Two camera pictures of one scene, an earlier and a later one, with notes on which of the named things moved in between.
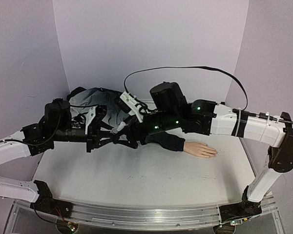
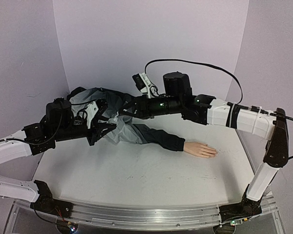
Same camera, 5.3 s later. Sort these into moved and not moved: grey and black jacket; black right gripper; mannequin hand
Moved: black right gripper
Not moved: grey and black jacket; mannequin hand
